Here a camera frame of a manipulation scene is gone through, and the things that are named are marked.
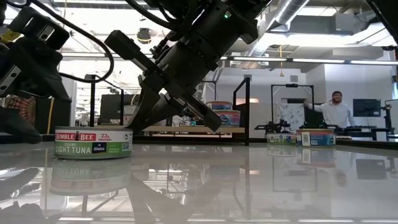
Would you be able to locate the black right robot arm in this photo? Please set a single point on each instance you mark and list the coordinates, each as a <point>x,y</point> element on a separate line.
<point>217,21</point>

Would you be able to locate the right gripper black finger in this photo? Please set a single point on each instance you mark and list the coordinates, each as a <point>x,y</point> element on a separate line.
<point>146,102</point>
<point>166,109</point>

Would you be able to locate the small black robot arm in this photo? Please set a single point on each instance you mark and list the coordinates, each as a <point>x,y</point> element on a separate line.
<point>273,127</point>

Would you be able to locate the white poster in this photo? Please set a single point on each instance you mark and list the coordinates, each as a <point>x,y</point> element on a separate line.
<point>290,113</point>

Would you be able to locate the black metal stand frame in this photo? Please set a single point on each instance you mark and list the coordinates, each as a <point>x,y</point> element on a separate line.
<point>292,85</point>

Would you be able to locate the small black flat monitor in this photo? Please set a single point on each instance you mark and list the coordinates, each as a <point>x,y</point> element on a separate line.
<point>367,108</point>

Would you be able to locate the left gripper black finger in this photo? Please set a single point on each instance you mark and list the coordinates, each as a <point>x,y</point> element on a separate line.
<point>14,127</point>
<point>40,74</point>

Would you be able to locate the black metal table frame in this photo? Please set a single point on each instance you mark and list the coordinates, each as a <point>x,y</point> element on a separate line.
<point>373,144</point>

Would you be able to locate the black desk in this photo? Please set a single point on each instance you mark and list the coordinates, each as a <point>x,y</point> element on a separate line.
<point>363,132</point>

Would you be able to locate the red patterned tapestry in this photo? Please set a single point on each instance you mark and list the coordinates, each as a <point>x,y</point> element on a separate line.
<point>26,107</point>

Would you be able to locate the person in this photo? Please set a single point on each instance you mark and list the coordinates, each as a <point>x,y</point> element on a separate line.
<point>337,113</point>

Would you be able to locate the long ceiling light strip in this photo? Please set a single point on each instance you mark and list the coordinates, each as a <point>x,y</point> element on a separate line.
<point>311,60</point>

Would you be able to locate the black panel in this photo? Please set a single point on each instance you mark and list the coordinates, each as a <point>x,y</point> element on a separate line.
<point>59,119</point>

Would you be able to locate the silver ventilation duct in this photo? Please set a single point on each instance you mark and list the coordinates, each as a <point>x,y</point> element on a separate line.
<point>286,12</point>

